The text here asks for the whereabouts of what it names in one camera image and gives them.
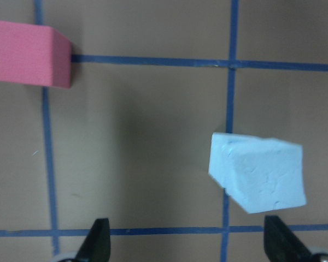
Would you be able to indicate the magenta block back left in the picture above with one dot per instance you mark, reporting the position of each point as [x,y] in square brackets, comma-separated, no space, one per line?
[34,55]

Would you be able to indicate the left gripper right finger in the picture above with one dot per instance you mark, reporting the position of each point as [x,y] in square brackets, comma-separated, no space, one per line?
[282,245]

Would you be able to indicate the light blue block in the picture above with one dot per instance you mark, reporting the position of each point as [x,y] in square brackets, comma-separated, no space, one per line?
[259,174]

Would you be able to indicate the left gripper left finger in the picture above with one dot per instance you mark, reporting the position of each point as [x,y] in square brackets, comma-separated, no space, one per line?
[96,246]

